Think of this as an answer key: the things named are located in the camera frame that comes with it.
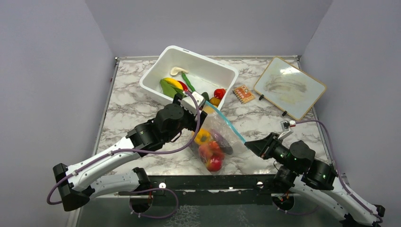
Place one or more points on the red chili pepper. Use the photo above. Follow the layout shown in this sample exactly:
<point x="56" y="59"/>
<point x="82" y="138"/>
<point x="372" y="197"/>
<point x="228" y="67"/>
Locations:
<point x="184" y="86"/>

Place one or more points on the green avocado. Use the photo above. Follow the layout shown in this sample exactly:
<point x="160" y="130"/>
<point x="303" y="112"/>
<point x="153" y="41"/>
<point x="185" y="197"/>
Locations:
<point x="205" y="95"/>

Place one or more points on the orange carrot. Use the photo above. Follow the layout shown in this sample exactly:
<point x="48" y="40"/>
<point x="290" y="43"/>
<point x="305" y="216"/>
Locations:
<point x="216" y="150"/>

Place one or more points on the yellow banana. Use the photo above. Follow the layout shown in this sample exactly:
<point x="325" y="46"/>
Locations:
<point x="173" y="83"/>

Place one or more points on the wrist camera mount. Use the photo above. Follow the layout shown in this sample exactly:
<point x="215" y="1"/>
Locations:
<point x="286" y="129"/>
<point x="188" y="103"/>

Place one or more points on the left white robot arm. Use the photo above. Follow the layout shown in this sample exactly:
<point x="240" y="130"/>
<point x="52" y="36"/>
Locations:
<point x="80" y="182"/>

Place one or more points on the wood framed whiteboard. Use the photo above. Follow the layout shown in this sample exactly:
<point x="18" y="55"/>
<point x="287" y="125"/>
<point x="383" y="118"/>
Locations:
<point x="289" y="88"/>

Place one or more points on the small orange fruit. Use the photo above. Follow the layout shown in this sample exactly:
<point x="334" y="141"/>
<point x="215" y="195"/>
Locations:
<point x="215" y="101"/>

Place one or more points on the green chili pepper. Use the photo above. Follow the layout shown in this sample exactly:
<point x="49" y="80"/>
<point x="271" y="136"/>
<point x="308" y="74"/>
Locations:
<point x="187" y="81"/>

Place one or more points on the peach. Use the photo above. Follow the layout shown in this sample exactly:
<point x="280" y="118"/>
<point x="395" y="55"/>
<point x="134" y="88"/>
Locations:
<point x="204" y="151"/>

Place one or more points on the green leaf vegetable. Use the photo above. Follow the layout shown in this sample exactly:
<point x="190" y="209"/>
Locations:
<point x="170" y="90"/>

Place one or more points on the clear zip top bag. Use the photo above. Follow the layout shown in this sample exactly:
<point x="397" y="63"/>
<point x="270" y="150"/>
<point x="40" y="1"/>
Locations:
<point x="222" y="125"/>

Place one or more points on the red apple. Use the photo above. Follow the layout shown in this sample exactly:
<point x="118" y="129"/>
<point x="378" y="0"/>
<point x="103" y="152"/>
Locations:
<point x="214" y="164"/>

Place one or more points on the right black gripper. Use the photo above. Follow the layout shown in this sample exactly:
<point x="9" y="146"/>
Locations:
<point x="264" y="147"/>

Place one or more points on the brown mushroom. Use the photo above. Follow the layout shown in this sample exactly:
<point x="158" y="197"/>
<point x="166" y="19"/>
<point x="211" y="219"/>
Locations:
<point x="176" y="70"/>

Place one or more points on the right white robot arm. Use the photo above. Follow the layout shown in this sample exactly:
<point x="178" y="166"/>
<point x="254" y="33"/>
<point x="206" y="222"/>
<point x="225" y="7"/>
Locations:
<point x="301" y="173"/>

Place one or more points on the dark eggplant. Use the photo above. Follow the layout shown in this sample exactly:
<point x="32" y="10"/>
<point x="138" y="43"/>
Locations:
<point x="223" y="143"/>

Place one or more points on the red strawberry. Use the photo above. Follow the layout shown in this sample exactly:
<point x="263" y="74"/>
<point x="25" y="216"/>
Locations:
<point x="219" y="93"/>

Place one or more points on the yellow lemon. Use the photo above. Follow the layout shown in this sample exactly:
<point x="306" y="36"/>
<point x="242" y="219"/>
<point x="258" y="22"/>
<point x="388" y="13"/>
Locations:
<point x="208" y="109"/>

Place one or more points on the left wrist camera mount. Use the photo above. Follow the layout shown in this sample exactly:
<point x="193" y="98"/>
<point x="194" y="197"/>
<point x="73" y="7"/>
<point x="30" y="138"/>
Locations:
<point x="188" y="103"/>

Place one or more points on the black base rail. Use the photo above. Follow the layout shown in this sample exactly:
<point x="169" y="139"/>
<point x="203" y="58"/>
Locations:
<point x="205" y="190"/>

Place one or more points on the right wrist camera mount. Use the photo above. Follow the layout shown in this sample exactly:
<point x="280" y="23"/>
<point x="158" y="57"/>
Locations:
<point x="286" y="129"/>

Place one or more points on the orange bell pepper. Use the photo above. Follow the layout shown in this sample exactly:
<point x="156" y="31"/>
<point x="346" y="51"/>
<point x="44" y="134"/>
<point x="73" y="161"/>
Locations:
<point x="203" y="137"/>

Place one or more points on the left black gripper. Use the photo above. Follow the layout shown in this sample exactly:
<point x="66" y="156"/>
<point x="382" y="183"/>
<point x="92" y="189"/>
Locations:
<point x="193" y="123"/>

